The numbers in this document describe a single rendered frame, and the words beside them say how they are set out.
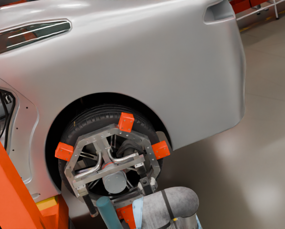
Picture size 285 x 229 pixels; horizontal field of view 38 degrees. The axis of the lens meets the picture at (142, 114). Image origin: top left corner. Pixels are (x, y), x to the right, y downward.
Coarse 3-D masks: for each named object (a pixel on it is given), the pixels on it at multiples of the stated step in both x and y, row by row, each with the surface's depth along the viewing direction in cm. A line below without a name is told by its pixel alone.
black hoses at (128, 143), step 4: (128, 140) 235; (132, 140) 235; (124, 144) 232; (128, 144) 230; (132, 144) 231; (136, 144) 233; (120, 148) 234; (124, 148) 230; (128, 148) 229; (132, 148) 229; (136, 148) 229; (140, 148) 233; (112, 152) 245; (116, 152) 240; (120, 152) 233; (140, 152) 230; (120, 156) 235
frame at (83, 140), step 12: (96, 132) 241; (108, 132) 242; (120, 132) 243; (132, 132) 244; (84, 144) 238; (144, 144) 244; (72, 156) 240; (72, 168) 243; (156, 168) 251; (72, 180) 246; (132, 192) 263; (120, 204) 258
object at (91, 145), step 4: (108, 136) 266; (116, 136) 267; (120, 136) 268; (108, 140) 267; (116, 140) 268; (120, 140) 269; (124, 140) 269; (88, 144) 266; (92, 144) 267; (116, 144) 267; (120, 144) 270; (88, 148) 267; (92, 148) 268; (116, 148) 265; (92, 152) 269; (124, 152) 273; (128, 152) 273; (132, 152) 274
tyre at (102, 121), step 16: (80, 112) 262; (96, 112) 251; (112, 112) 249; (128, 112) 253; (80, 128) 243; (96, 128) 244; (144, 128) 249; (64, 160) 249; (160, 160) 260; (64, 176) 254
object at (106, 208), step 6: (102, 198) 247; (108, 198) 245; (96, 204) 244; (102, 204) 241; (108, 204) 243; (102, 210) 243; (108, 210) 243; (114, 210) 247; (102, 216) 246; (108, 216) 244; (114, 216) 247; (108, 222) 247; (114, 222) 247; (120, 222) 261; (108, 228) 250; (114, 228) 249; (120, 228) 252
